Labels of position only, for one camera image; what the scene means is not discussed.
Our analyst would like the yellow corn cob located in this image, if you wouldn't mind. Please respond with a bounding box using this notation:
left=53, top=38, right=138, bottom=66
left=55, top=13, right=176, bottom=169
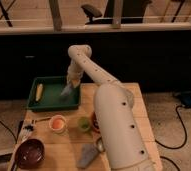
left=35, top=84, right=43, bottom=102

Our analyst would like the dark brown bowl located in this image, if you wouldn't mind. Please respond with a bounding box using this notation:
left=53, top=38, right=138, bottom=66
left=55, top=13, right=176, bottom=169
left=15, top=139, right=45, bottom=169

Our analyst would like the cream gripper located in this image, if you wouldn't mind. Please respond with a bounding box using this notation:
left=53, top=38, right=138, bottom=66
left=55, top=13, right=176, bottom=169
left=67, top=67, right=83, bottom=88

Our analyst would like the black and white brush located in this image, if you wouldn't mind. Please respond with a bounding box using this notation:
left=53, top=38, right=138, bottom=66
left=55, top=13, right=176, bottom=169
left=18, top=125, right=34, bottom=143

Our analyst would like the green plastic tray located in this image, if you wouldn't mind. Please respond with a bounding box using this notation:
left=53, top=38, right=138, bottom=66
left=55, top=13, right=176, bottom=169
left=27, top=76, right=81, bottom=112

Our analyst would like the grey cloth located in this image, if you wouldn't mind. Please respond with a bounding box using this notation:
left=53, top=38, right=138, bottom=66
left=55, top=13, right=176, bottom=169
left=76, top=143, right=99, bottom=169

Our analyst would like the black office chair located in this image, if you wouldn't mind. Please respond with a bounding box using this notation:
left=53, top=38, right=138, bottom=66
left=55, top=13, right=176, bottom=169
left=80, top=0, right=153, bottom=25

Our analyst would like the dark blue power box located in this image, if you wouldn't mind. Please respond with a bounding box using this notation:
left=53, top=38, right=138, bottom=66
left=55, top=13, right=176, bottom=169
left=176, top=92, right=191, bottom=108

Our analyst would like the red bowl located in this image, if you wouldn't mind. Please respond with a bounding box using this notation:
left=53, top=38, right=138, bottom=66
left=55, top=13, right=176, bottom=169
left=91, top=112, right=100, bottom=133

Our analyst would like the metal measuring cup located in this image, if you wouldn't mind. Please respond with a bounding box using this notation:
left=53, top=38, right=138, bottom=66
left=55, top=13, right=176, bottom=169
left=96, top=137, right=105, bottom=153

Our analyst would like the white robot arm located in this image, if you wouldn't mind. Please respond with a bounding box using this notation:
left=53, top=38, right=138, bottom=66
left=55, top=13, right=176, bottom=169
left=67, top=45, right=155, bottom=171

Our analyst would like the white cup with orange inside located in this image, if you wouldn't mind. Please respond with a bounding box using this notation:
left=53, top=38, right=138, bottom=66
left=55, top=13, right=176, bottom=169
left=49, top=115, right=66, bottom=134

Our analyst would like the small green cup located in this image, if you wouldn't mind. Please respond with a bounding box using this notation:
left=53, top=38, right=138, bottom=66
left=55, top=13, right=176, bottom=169
left=78, top=117, right=91, bottom=132

